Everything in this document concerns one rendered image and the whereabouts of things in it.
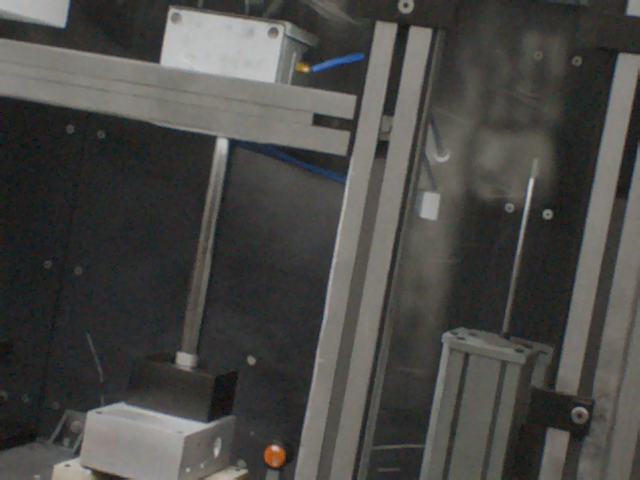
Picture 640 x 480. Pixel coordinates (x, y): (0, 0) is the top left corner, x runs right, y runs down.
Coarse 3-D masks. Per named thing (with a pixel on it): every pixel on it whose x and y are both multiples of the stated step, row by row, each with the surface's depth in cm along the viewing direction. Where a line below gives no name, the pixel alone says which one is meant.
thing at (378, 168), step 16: (384, 128) 95; (384, 160) 95; (368, 192) 96; (368, 208) 96; (368, 224) 96; (368, 240) 96; (368, 256) 96; (352, 288) 96; (352, 304) 96; (352, 320) 96; (352, 336) 96; (352, 352) 96; (336, 368) 96; (336, 384) 96; (336, 400) 96; (336, 416) 96; (336, 432) 96; (320, 464) 97
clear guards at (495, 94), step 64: (0, 0) 105; (64, 0) 103; (128, 0) 101; (192, 0) 100; (256, 0) 98; (320, 0) 97; (512, 0) 92; (576, 0) 91; (0, 64) 105; (64, 64) 103; (128, 64) 101; (192, 64) 100; (256, 64) 98; (320, 64) 97; (448, 64) 94; (512, 64) 92; (576, 64) 91; (256, 128) 98; (320, 128) 97; (448, 128) 94; (512, 128) 92; (576, 128) 91; (448, 192) 94; (512, 192) 92; (576, 192) 91; (448, 256) 94; (512, 256) 92; (576, 256) 91; (384, 320) 95; (448, 320) 94; (512, 320) 92; (384, 384) 95; (448, 384) 94; (512, 384) 92; (384, 448) 95; (448, 448) 94; (512, 448) 92
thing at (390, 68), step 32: (384, 32) 95; (416, 32) 95; (384, 64) 95; (416, 64) 95; (384, 96) 95; (416, 96) 95; (352, 160) 96; (352, 192) 96; (384, 192) 95; (352, 224) 96; (384, 224) 95; (352, 256) 96; (384, 256) 95; (384, 288) 95; (320, 352) 97; (320, 384) 97; (352, 384) 96; (320, 416) 97; (352, 416) 96; (320, 448) 97; (352, 448) 96
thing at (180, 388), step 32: (224, 160) 121; (224, 192) 121; (192, 288) 122; (192, 320) 121; (160, 352) 126; (192, 352) 122; (128, 384) 121; (160, 384) 120; (192, 384) 119; (224, 384) 121; (192, 416) 119; (224, 416) 123
